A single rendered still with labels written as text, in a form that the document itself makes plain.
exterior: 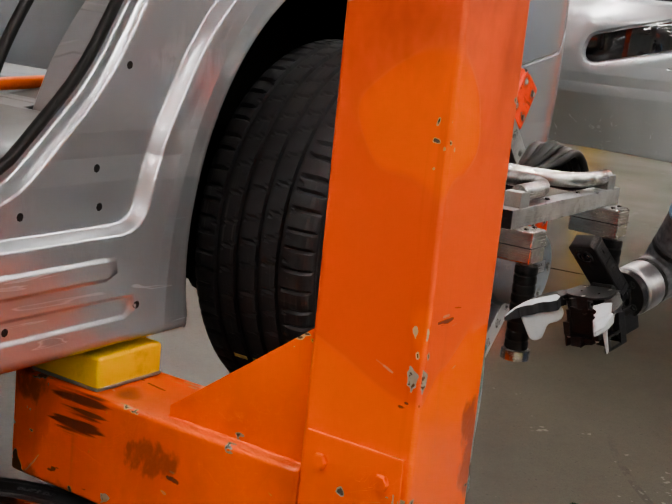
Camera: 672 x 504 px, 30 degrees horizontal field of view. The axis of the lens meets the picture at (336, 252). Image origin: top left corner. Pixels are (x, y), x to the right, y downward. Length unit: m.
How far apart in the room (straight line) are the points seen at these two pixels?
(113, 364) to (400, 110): 0.63
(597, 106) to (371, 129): 3.09
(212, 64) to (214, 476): 0.60
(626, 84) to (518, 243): 2.65
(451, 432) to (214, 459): 0.32
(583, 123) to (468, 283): 3.06
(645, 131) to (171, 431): 3.07
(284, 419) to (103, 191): 0.42
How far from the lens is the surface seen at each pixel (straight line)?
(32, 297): 1.68
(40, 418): 1.90
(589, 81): 4.51
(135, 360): 1.87
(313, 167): 1.94
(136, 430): 1.77
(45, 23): 3.97
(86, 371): 1.83
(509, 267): 2.04
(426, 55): 1.42
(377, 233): 1.47
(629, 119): 4.52
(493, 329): 2.35
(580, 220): 2.21
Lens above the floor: 1.29
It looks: 12 degrees down
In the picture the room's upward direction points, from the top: 6 degrees clockwise
